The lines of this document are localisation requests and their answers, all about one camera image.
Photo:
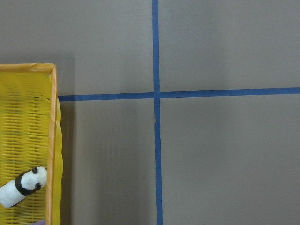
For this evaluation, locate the purple foam cube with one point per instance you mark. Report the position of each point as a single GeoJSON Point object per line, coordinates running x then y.
{"type": "Point", "coordinates": [41, 222]}

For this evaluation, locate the yellow woven basket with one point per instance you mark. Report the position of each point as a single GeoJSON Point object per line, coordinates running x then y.
{"type": "Point", "coordinates": [30, 135]}

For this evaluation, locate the toy panda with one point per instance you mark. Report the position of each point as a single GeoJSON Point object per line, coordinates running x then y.
{"type": "Point", "coordinates": [23, 185]}

